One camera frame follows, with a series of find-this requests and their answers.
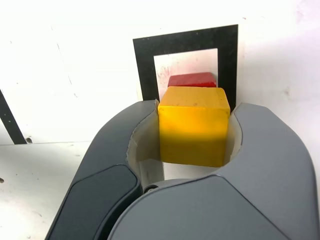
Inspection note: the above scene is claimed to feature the black tape strip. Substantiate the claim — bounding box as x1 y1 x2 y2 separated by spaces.
0 89 28 146

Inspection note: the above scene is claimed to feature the red cube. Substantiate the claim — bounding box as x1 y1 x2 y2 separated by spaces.
167 71 218 89

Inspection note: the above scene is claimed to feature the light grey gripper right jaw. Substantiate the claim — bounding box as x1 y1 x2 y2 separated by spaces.
107 101 315 240

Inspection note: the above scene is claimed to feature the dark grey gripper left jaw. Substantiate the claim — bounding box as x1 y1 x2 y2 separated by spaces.
46 99 166 240

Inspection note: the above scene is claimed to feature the yellow cube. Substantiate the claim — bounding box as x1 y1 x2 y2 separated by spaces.
157 86 231 168

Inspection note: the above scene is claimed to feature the black tape square outline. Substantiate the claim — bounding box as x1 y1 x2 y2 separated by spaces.
132 24 239 112

